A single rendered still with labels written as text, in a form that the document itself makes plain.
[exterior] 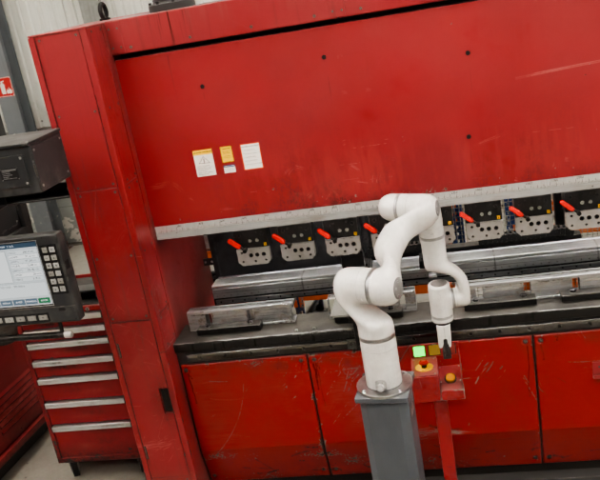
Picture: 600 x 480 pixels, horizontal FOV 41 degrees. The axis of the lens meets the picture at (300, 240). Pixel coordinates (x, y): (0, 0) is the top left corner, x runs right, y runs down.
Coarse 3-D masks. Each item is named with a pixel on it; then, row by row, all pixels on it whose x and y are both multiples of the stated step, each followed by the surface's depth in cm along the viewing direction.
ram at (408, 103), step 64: (512, 0) 307; (576, 0) 303; (128, 64) 337; (192, 64) 333; (256, 64) 329; (320, 64) 325; (384, 64) 322; (448, 64) 318; (512, 64) 314; (576, 64) 311; (192, 128) 342; (256, 128) 338; (320, 128) 334; (384, 128) 330; (448, 128) 326; (512, 128) 323; (576, 128) 319; (192, 192) 352; (256, 192) 348; (320, 192) 344; (384, 192) 339; (512, 192) 331
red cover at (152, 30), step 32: (224, 0) 322; (256, 0) 319; (288, 0) 317; (320, 0) 315; (352, 0) 314; (384, 0) 312; (416, 0) 310; (128, 32) 331; (160, 32) 329; (192, 32) 327; (224, 32) 325
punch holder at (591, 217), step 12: (564, 192) 328; (576, 192) 327; (588, 192) 327; (576, 204) 329; (588, 204) 328; (564, 216) 338; (576, 216) 330; (588, 216) 331; (576, 228) 332; (588, 228) 331
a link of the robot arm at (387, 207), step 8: (384, 200) 287; (392, 200) 285; (384, 208) 287; (392, 208) 285; (384, 216) 288; (392, 216) 286; (440, 216) 298; (440, 224) 299; (424, 232) 300; (432, 232) 298; (440, 232) 299
